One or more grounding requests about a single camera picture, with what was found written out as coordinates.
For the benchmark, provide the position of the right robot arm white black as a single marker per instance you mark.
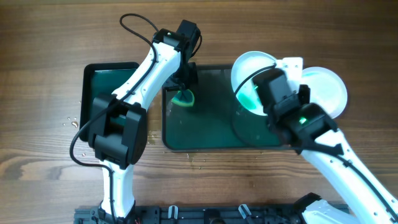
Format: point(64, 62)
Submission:
point(364, 194)

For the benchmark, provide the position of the white plate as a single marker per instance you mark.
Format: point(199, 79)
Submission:
point(326, 89)
point(244, 66)

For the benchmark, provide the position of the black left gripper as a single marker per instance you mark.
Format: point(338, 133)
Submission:
point(181, 83)

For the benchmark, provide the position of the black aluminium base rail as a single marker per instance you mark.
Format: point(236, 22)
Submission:
point(278, 214)

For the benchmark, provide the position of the green yellow sponge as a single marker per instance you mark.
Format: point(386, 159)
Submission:
point(184, 98)

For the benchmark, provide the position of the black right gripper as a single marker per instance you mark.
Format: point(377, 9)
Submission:
point(304, 93)

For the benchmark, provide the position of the dark grey serving tray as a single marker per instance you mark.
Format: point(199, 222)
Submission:
point(216, 120)

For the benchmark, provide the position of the black water tray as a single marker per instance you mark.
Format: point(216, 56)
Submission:
point(99, 82)

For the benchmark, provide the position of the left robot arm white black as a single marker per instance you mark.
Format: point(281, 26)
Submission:
point(118, 127)

